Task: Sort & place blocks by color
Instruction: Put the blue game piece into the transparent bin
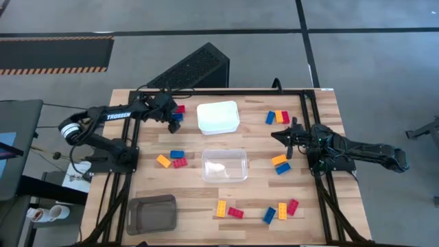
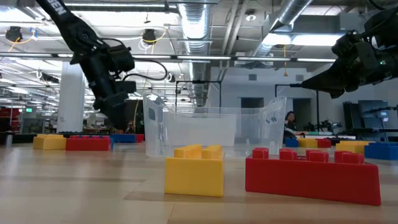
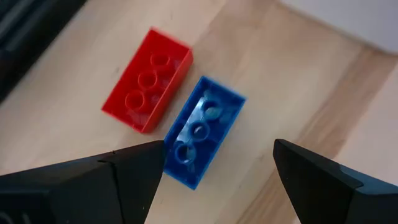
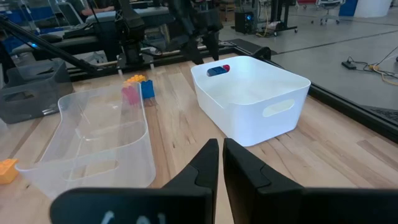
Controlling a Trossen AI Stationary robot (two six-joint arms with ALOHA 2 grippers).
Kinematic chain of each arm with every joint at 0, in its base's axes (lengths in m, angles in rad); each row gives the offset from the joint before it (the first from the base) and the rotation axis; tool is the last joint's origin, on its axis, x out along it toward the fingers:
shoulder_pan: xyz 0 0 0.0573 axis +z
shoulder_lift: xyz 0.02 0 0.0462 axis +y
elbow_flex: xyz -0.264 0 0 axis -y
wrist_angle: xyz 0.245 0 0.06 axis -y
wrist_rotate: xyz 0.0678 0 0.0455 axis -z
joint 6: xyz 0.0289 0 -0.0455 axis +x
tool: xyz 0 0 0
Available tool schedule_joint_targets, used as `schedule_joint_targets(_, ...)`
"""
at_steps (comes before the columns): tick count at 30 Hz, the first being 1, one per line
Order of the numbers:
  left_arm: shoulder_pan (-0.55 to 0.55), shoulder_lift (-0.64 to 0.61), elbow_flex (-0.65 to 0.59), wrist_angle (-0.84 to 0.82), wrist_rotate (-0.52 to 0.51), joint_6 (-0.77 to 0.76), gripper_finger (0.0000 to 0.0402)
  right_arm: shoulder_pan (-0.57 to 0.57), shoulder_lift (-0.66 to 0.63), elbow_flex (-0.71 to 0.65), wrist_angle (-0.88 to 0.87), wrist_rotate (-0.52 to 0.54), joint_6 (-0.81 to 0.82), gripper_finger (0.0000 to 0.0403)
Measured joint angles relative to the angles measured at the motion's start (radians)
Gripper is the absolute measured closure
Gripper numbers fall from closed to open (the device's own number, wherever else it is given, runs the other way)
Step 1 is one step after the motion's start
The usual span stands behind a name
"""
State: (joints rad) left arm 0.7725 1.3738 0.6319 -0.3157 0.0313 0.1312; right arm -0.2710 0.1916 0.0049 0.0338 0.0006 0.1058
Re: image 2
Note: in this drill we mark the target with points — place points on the clear plastic bin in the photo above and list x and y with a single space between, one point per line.
202 130

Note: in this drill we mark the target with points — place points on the person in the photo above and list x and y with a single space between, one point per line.
291 117

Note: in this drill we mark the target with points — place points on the dark computer monitor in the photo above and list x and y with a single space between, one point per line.
370 107

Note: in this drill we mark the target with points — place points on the round white ceiling fixture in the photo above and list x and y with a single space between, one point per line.
250 17

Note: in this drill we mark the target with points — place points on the silver round air duct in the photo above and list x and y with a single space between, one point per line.
292 12
194 25

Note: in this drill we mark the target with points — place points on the small yellow building block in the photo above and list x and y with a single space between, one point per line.
308 143
49 143
192 177

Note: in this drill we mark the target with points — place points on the black table edge rail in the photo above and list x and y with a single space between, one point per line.
21 137

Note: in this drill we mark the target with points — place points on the small black background robot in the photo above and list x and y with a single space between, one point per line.
326 126

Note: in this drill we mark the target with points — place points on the black upright panel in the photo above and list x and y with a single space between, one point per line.
138 118

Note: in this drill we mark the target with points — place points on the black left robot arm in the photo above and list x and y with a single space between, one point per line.
71 28

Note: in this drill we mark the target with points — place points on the grey wall vent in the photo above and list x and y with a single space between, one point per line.
252 77
299 77

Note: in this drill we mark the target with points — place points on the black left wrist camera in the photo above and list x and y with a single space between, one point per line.
126 87

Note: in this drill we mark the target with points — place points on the small red building block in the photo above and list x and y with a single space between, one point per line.
140 138
324 143

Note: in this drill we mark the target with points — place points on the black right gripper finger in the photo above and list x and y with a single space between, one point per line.
335 92
329 79

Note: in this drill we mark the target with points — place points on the dark ceiling pipe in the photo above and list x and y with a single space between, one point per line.
124 8

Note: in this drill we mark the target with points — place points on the white background table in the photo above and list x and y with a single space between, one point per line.
342 137

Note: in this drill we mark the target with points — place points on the silver metal cylinder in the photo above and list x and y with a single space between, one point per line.
8 138

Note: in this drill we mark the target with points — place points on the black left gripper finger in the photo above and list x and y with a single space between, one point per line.
125 119
117 119

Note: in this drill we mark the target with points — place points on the black hanging ceiling camera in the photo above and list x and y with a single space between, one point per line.
149 35
14 33

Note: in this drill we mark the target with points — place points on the long red building block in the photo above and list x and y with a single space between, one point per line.
87 144
311 180

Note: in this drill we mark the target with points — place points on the long yellow building block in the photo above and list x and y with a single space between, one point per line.
349 147

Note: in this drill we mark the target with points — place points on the bright ceiling light panel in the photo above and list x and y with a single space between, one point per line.
311 40

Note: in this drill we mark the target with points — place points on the long horizontal light rail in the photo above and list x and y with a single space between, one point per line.
202 58

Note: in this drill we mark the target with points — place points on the dark door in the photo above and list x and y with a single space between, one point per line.
303 109
252 102

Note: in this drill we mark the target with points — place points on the white square pillar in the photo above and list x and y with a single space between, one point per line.
66 99

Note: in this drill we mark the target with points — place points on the red background equipment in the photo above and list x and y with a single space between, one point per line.
9 113

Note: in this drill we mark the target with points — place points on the black desk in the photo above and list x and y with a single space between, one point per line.
373 130

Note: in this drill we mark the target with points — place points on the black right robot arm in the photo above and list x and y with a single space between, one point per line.
385 28

